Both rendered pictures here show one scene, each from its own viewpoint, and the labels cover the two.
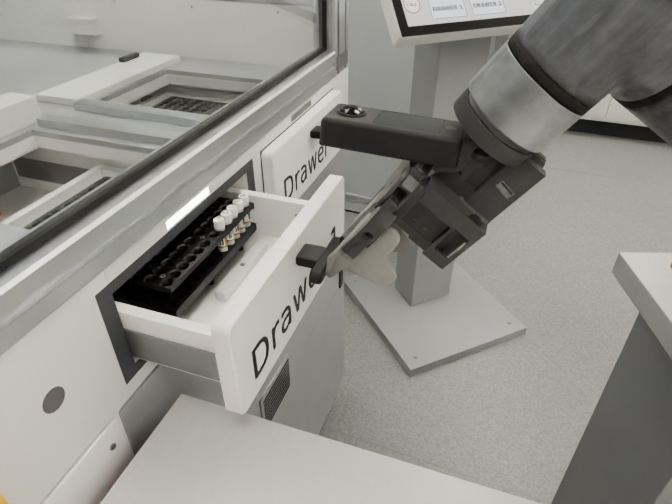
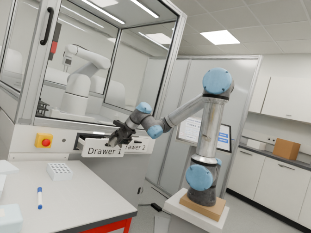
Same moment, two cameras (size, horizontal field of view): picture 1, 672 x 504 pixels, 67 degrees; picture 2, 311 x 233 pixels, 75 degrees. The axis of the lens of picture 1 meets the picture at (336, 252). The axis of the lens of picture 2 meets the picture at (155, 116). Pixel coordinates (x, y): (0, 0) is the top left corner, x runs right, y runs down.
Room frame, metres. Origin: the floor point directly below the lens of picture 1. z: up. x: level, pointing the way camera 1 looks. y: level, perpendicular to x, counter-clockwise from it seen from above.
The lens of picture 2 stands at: (-0.60, -0.71, 1.20)
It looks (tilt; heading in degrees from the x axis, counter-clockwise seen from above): 3 degrees down; 25
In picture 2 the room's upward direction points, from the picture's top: 14 degrees clockwise
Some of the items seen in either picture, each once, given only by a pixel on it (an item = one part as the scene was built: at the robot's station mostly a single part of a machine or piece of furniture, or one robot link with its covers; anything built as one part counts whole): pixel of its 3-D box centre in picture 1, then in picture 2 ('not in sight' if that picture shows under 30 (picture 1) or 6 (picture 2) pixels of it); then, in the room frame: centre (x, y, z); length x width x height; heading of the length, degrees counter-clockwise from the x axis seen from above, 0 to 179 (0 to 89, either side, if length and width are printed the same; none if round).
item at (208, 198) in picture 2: not in sight; (202, 189); (0.49, -0.57, 0.84); 0.15 x 0.15 x 0.10
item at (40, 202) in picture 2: not in sight; (40, 197); (-0.07, -0.09, 0.77); 0.14 x 0.02 x 0.02; 57
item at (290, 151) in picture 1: (308, 149); (133, 144); (0.76, 0.04, 0.87); 0.29 x 0.02 x 0.11; 161
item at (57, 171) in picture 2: not in sight; (59, 171); (0.12, 0.05, 0.78); 0.12 x 0.08 x 0.04; 68
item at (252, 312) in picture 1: (293, 276); (105, 148); (0.43, 0.05, 0.87); 0.29 x 0.02 x 0.11; 161
